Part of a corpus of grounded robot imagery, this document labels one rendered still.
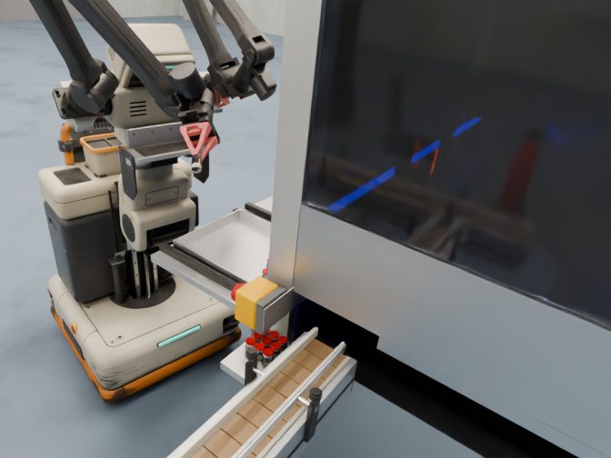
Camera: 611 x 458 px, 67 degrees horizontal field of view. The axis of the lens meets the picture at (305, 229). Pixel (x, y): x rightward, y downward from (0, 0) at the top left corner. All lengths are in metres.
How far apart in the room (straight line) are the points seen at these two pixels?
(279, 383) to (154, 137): 0.94
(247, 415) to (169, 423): 1.19
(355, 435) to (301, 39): 0.78
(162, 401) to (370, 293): 1.39
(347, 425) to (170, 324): 1.08
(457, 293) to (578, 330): 0.16
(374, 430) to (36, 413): 1.46
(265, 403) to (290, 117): 0.48
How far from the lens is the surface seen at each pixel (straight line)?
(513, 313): 0.74
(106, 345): 1.92
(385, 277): 0.79
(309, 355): 0.92
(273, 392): 0.86
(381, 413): 0.98
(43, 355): 2.37
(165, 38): 1.50
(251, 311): 0.89
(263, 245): 1.31
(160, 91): 1.17
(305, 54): 0.76
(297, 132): 0.78
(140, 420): 2.02
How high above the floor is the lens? 1.58
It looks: 30 degrees down
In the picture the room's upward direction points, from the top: 6 degrees clockwise
